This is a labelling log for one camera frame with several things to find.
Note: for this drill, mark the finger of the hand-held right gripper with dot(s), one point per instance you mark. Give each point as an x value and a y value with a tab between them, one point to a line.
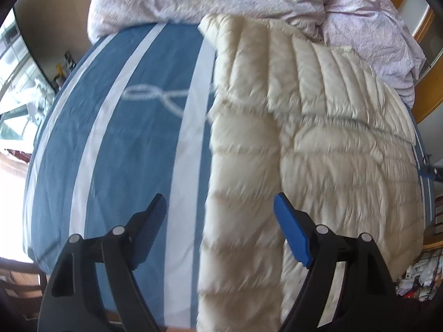
426	173

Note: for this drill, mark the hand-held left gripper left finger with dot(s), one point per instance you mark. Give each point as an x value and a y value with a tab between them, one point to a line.
152	226

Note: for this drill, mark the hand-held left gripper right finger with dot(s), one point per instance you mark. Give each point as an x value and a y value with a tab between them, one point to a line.
290	228

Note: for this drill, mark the cream quilted down jacket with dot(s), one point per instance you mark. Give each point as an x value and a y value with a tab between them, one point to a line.
311	128

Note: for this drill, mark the blue white striped bed sheet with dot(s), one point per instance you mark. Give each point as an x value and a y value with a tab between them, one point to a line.
138	145

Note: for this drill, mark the wooden shelf with clutter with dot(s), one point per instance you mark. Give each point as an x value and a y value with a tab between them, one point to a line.
424	273

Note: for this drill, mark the wooden chair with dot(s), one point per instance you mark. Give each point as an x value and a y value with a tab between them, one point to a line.
20	283

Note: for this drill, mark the large bright window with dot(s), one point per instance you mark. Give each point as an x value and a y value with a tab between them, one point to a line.
20	90

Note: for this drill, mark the pink floral duvet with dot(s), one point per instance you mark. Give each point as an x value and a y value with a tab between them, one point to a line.
207	0

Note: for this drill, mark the wooden cabinet frame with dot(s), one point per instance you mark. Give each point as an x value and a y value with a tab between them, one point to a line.
429	105

